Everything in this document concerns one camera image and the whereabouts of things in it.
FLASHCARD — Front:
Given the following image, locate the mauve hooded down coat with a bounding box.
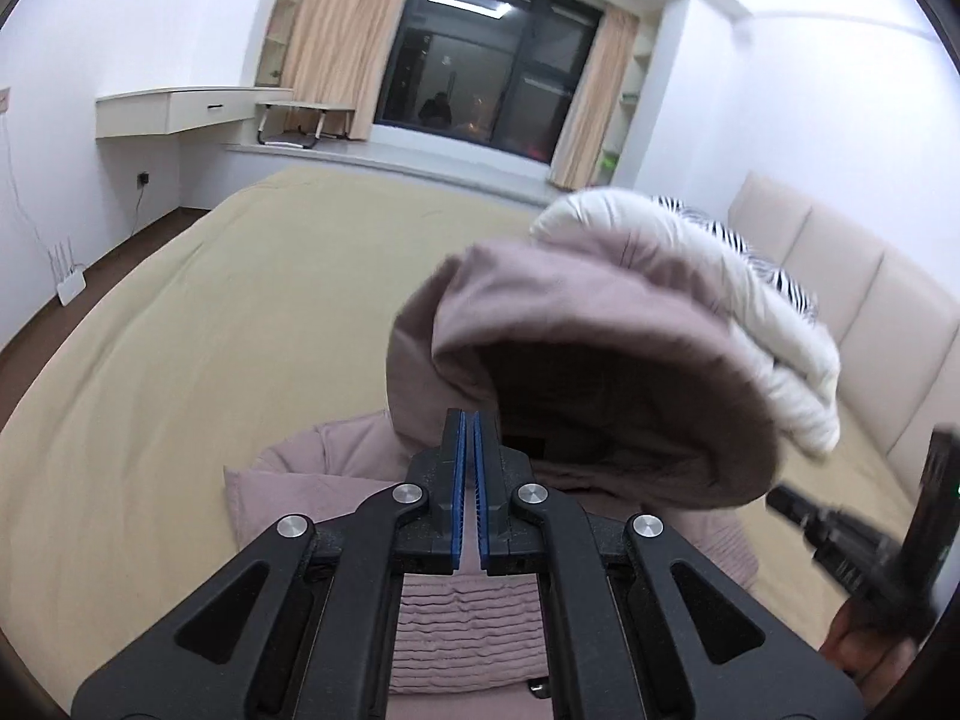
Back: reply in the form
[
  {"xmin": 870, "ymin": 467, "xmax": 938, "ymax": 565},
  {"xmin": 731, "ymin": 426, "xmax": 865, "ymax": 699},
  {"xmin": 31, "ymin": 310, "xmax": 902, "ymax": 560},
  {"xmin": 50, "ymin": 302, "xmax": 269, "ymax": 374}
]
[{"xmin": 224, "ymin": 227, "xmax": 783, "ymax": 720}]

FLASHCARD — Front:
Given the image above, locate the person's right hand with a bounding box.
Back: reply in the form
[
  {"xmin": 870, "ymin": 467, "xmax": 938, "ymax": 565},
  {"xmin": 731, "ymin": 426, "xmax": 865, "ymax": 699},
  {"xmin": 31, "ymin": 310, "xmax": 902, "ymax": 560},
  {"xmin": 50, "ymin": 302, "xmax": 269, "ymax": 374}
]
[{"xmin": 818, "ymin": 598, "xmax": 921, "ymax": 710}]

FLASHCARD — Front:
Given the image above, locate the folded white duvet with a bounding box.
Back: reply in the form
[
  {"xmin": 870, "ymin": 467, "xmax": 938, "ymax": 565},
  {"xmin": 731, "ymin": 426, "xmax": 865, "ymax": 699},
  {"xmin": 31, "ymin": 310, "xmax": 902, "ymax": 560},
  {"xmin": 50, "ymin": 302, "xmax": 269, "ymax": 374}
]
[{"xmin": 530, "ymin": 187, "xmax": 841, "ymax": 457}]

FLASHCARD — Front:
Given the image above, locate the beige padded headboard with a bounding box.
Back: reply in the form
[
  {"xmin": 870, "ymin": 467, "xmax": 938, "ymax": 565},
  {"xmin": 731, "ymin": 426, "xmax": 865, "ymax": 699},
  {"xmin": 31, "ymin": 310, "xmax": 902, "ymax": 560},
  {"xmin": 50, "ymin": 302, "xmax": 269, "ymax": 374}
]
[{"xmin": 727, "ymin": 172, "xmax": 958, "ymax": 496}]

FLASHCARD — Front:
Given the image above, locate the zebra striped pillow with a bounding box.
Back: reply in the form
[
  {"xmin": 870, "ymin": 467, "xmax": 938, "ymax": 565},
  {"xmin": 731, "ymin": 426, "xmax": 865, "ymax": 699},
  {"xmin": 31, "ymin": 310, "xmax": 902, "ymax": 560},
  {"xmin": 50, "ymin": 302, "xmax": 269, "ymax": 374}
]
[{"xmin": 652, "ymin": 195, "xmax": 818, "ymax": 323}]

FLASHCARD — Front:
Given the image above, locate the beige bed sheet mattress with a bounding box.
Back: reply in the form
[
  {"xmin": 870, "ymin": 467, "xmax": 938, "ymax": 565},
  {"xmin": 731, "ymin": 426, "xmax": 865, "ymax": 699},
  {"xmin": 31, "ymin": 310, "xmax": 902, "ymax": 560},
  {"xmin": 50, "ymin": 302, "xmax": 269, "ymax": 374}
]
[{"xmin": 0, "ymin": 164, "xmax": 921, "ymax": 706}]

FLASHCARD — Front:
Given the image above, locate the right beige curtain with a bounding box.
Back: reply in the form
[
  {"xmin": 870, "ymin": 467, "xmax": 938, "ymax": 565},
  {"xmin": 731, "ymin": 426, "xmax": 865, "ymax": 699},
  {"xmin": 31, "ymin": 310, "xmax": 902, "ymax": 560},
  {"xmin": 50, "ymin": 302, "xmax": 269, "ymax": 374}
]
[{"xmin": 548, "ymin": 7, "xmax": 640, "ymax": 190}]

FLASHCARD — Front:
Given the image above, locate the beige curtain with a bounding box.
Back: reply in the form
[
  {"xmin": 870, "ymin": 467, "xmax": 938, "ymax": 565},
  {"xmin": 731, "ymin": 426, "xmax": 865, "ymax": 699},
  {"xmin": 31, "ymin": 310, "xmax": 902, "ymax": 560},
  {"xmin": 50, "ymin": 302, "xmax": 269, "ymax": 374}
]
[
  {"xmin": 281, "ymin": 0, "xmax": 407, "ymax": 142},
  {"xmin": 548, "ymin": 7, "xmax": 640, "ymax": 190}
]

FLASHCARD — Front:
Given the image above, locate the folding lap table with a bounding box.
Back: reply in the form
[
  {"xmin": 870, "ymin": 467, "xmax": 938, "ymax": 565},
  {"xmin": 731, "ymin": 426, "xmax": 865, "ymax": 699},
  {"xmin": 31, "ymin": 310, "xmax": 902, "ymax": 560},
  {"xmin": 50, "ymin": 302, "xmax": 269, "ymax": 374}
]
[{"xmin": 256, "ymin": 101, "xmax": 355, "ymax": 149}]

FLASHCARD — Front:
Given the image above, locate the dark glass window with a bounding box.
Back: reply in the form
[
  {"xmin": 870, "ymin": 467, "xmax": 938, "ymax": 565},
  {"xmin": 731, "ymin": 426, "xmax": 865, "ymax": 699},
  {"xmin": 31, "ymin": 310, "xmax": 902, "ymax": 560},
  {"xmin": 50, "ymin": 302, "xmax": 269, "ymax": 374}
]
[{"xmin": 374, "ymin": 0, "xmax": 602, "ymax": 164}]

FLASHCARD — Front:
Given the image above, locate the left beige curtain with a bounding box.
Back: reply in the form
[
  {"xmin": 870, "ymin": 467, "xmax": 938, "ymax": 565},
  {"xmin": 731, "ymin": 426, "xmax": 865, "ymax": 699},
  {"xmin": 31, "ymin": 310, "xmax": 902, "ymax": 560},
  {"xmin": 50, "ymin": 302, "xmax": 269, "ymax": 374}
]
[{"xmin": 281, "ymin": 0, "xmax": 407, "ymax": 142}]

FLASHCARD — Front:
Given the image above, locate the white wall-mounted desk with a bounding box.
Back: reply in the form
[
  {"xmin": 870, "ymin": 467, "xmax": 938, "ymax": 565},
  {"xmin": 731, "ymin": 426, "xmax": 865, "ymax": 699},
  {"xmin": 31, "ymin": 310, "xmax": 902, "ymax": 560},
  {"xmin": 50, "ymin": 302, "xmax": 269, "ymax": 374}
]
[{"xmin": 96, "ymin": 86, "xmax": 293, "ymax": 140}]

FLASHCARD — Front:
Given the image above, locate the grey charger cable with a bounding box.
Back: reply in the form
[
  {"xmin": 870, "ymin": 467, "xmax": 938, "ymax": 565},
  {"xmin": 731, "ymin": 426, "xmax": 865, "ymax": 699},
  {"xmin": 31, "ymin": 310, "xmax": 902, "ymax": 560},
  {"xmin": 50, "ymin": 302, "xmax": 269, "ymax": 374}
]
[{"xmin": 1, "ymin": 112, "xmax": 70, "ymax": 295}]

